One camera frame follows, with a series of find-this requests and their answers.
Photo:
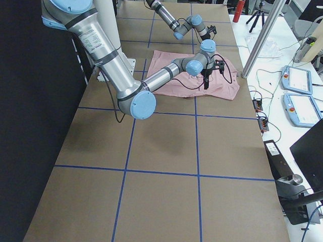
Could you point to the clear plastic bag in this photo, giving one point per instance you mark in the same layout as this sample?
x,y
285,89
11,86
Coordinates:
x,y
270,48

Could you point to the black control box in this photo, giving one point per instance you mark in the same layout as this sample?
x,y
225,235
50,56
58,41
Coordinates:
x,y
288,184

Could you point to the orange connector board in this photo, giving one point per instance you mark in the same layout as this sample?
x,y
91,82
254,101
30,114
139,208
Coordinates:
x,y
263,124
257,104

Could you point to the black monitor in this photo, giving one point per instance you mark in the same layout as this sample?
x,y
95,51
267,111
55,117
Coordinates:
x,y
307,152

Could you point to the pink t-shirt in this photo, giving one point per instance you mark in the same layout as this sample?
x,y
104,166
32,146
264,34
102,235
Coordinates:
x,y
184,85

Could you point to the black camera tripod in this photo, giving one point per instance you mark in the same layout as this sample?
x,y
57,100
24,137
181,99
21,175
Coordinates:
x,y
258,14

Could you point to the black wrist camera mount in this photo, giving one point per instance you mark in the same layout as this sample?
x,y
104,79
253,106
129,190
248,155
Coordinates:
x,y
220,66

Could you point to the blue teach pendant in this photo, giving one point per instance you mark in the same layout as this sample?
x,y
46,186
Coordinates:
x,y
297,80
302,110

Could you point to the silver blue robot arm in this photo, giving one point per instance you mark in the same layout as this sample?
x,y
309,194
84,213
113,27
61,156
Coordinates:
x,y
134,97
194,22

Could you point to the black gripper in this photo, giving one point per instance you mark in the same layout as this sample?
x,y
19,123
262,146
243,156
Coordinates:
x,y
210,29
207,72

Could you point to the red cylinder bottle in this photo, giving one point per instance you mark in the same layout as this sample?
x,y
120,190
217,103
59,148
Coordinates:
x,y
238,10

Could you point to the aluminium frame post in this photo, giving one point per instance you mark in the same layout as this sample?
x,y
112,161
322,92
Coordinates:
x,y
266,29

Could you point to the upper blue teach pendant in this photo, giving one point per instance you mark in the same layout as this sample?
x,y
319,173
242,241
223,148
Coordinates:
x,y
297,80

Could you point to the lower blue teach pendant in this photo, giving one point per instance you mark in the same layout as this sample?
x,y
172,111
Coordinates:
x,y
302,110

